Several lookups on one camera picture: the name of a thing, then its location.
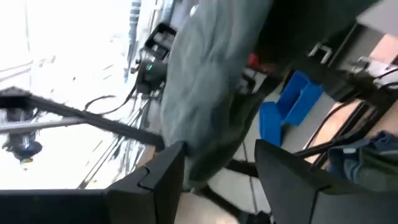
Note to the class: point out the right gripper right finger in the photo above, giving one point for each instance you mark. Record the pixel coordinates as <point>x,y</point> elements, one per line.
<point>311,202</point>

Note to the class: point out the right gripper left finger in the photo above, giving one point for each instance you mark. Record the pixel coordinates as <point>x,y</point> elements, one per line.
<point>93,208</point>

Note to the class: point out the olive green baseball cap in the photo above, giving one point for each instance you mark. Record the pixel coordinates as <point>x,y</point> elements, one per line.
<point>205,77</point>
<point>373,168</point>

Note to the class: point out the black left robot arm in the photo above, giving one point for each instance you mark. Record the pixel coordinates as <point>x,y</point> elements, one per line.
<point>150,77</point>

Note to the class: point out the blue denim baseball cap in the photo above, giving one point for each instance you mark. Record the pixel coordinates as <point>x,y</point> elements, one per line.
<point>337,165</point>

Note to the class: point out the blue plastic bin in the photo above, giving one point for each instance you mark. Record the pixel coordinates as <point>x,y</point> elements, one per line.
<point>270,124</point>
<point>298,99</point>

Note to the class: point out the black aluminium table frame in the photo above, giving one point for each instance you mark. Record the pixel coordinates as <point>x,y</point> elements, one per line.
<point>93,119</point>

